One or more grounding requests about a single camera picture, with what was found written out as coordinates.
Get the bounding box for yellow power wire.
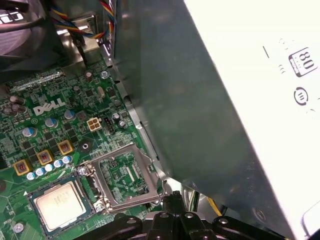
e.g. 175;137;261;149
206;196;224;217

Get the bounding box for green motherboard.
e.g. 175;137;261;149
0;58;173;240

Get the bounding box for metal socket cover frame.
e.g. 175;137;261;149
86;141;166;214

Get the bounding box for multicoloured twisted fan wire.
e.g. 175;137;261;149
48;0;118;40

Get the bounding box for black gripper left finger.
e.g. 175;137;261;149
79;191;176;240

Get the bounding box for thin wire locking lever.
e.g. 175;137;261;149
149;178;169;207

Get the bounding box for grey power supply white label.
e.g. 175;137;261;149
111;0;320;240

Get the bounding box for black case fan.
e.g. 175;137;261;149
0;0;62;74

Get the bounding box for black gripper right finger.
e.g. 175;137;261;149
172;190;286;240

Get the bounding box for silver CPU green edge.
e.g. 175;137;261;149
32;181;89;231

